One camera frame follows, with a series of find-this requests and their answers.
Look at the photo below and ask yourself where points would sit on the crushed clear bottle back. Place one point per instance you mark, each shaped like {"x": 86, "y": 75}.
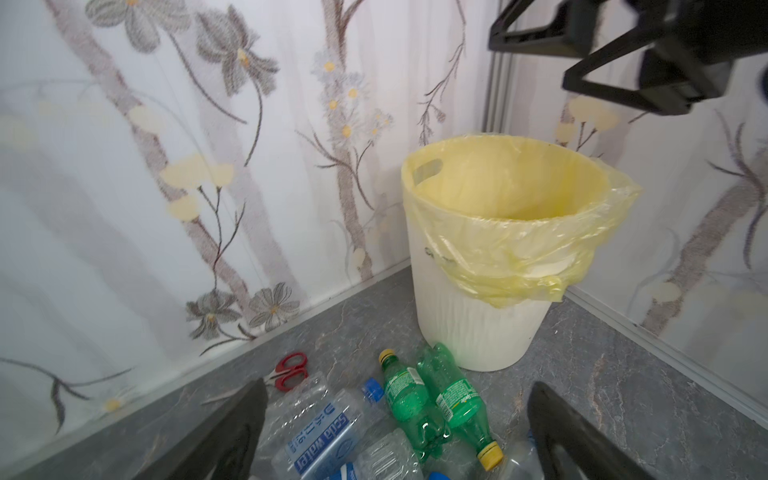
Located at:
{"x": 284, "y": 419}

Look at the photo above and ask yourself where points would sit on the soda water clear bottle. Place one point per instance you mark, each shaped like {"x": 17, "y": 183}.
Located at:
{"x": 330, "y": 437}

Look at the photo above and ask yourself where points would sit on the green bottle yellow cap left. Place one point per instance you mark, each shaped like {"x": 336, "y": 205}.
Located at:
{"x": 412, "y": 407}

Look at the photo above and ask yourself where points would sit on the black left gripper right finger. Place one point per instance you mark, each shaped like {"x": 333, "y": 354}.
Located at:
{"x": 569, "y": 446}

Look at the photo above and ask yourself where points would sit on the green bottle yellow cap right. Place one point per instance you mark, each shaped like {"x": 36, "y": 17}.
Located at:
{"x": 459, "y": 403}

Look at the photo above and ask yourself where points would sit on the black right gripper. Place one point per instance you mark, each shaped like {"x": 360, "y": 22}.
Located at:
{"x": 683, "y": 53}

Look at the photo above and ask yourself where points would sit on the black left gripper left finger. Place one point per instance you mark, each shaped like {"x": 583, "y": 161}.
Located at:
{"x": 221, "y": 447}

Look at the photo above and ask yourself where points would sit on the red handled scissors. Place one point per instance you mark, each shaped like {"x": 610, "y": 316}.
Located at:
{"x": 288, "y": 373}

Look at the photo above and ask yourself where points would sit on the yellow plastic bin liner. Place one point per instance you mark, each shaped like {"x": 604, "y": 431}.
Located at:
{"x": 510, "y": 218}

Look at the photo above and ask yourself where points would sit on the white ribbed trash bin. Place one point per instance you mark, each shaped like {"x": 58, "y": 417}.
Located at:
{"x": 481, "y": 337}

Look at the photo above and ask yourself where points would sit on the blue label bottle white cap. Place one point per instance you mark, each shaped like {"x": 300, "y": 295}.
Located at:
{"x": 391, "y": 458}

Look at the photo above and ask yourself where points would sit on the green bottle yellow cap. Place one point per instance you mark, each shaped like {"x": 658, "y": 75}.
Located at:
{"x": 412, "y": 407}
{"x": 459, "y": 403}

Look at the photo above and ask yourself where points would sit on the clear bottle blue cap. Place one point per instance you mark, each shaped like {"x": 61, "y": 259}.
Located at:
{"x": 521, "y": 461}

